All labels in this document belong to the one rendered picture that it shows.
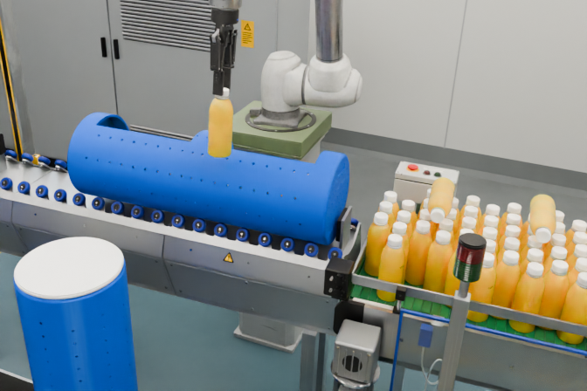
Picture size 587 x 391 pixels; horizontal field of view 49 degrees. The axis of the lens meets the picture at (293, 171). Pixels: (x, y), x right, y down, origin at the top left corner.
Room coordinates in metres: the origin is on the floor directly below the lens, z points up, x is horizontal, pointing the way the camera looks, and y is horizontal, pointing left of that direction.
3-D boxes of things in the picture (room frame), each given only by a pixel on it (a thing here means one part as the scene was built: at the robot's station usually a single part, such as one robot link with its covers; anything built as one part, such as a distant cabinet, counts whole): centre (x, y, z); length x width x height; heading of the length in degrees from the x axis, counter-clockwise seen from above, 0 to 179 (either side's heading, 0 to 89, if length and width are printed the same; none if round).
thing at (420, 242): (1.60, -0.38, 0.99); 0.07 x 0.07 x 0.18
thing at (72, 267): (1.41, 0.59, 1.03); 0.28 x 0.28 x 0.01
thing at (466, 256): (1.26, -0.42, 1.23); 0.06 x 0.06 x 0.04
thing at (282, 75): (2.44, 0.05, 1.23); 0.18 x 0.16 x 0.22; 78
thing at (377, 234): (1.63, -0.26, 0.99); 0.07 x 0.07 x 0.18
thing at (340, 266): (1.51, -0.14, 0.95); 0.10 x 0.07 x 0.10; 162
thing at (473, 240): (1.26, -0.42, 1.18); 0.06 x 0.06 x 0.16
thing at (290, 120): (2.44, 0.08, 1.09); 0.22 x 0.18 x 0.06; 75
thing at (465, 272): (1.26, -0.42, 1.18); 0.06 x 0.06 x 0.05
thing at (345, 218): (1.72, -0.16, 0.99); 0.10 x 0.02 x 0.12; 162
